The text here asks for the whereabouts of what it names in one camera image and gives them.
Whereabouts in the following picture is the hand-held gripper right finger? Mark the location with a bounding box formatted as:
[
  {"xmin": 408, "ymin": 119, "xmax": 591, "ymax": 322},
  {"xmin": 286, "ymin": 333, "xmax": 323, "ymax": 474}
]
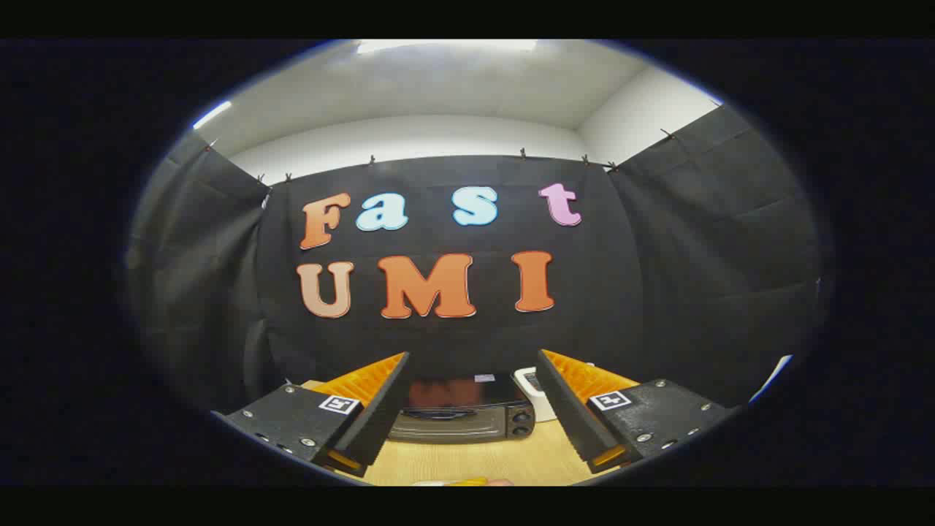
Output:
[{"xmin": 537, "ymin": 349, "xmax": 739, "ymax": 474}]

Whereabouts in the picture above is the white bread toaster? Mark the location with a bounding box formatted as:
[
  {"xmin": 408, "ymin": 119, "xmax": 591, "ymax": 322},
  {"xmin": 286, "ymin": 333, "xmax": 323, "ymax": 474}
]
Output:
[{"xmin": 514, "ymin": 367, "xmax": 557, "ymax": 423}]

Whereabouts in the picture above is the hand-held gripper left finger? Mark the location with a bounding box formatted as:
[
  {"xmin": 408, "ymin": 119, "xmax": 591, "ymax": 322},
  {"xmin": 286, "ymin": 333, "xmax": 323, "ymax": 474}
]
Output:
[{"xmin": 212, "ymin": 352, "xmax": 411, "ymax": 478}]

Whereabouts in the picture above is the black toaster oven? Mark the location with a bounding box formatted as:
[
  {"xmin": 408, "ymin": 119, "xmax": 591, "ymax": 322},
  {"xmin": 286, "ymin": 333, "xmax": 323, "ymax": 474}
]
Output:
[{"xmin": 387, "ymin": 373, "xmax": 536, "ymax": 444}]

